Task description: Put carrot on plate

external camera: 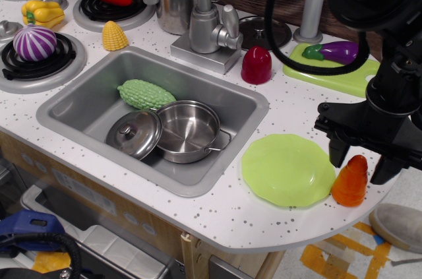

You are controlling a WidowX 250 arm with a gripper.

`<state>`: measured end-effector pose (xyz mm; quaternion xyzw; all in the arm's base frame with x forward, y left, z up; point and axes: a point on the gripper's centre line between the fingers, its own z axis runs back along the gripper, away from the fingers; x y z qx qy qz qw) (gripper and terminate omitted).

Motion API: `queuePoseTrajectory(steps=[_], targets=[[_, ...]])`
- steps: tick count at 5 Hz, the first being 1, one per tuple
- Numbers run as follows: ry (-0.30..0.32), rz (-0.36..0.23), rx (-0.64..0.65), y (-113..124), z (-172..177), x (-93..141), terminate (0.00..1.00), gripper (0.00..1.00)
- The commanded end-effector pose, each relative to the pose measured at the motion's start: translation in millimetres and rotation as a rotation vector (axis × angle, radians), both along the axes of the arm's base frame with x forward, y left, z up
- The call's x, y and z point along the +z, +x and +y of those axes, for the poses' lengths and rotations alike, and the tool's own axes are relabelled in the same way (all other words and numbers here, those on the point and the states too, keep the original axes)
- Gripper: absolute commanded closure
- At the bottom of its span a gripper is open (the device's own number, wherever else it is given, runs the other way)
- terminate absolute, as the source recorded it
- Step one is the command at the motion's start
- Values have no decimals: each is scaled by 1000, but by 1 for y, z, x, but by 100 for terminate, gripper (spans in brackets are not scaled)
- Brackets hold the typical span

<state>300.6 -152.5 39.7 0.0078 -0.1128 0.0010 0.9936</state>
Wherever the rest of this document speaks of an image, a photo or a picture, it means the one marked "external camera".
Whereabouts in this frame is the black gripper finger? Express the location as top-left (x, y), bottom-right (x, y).
top-left (329, 139), bottom-right (349, 168)
top-left (371, 156), bottom-right (409, 184)

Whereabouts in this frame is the yellow toy corn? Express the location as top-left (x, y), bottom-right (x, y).
top-left (102, 21), bottom-right (129, 51)

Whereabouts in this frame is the black hose lower left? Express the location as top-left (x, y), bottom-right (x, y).
top-left (0, 232), bottom-right (82, 279)

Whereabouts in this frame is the grey shoe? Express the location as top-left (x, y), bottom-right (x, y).
top-left (369, 204), bottom-right (421, 254)

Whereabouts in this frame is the green plastic cutting board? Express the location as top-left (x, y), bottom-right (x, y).
top-left (282, 43), bottom-right (382, 98)

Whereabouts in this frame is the grey vertical support pole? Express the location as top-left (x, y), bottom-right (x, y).
top-left (293, 0), bottom-right (324, 44)

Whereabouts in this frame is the green toy bitter gourd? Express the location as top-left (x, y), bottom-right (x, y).
top-left (117, 79), bottom-right (176, 109)

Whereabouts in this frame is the blue clamp handle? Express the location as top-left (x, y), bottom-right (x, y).
top-left (1, 209), bottom-right (65, 253)

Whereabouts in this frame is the wooden toy kitchen cabinet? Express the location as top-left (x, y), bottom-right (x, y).
top-left (1, 133), bottom-right (285, 278)

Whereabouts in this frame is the steel domed lid in sink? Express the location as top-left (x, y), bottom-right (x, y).
top-left (105, 110), bottom-right (162, 160)

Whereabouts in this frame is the steel saucepan in sink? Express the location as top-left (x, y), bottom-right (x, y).
top-left (155, 100), bottom-right (232, 164)

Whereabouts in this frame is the purple toy eggplant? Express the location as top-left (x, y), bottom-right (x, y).
top-left (301, 41), bottom-right (359, 65)

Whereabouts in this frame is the purple striped toy onion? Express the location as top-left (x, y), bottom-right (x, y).
top-left (13, 24), bottom-right (57, 61)

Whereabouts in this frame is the orange toy carrot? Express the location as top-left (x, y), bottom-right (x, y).
top-left (331, 155), bottom-right (368, 207)

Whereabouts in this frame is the steel flat pot lid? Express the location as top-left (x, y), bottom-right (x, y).
top-left (239, 16), bottom-right (292, 51)

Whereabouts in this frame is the front left stove burner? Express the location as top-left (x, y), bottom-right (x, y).
top-left (1, 33), bottom-right (87, 94)

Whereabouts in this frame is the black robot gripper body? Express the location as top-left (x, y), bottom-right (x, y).
top-left (315, 100), bottom-right (421, 164)

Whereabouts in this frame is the grey toy sink basin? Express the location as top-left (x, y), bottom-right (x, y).
top-left (36, 47), bottom-right (269, 197)

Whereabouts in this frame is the middle stove burner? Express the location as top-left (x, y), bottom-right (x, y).
top-left (73, 0), bottom-right (156, 32)

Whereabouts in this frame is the dark red toy pepper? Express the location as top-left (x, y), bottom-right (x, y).
top-left (241, 46), bottom-right (272, 85)

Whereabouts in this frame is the yellow toy bell pepper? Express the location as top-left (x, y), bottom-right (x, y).
top-left (21, 0), bottom-right (65, 28)

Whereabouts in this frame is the silver toy faucet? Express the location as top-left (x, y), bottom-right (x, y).
top-left (143, 0), bottom-right (243, 75)

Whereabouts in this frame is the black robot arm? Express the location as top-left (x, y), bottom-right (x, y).
top-left (315, 0), bottom-right (421, 185)

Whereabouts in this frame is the light green plastic plate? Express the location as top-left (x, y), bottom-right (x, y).
top-left (241, 134), bottom-right (336, 207)

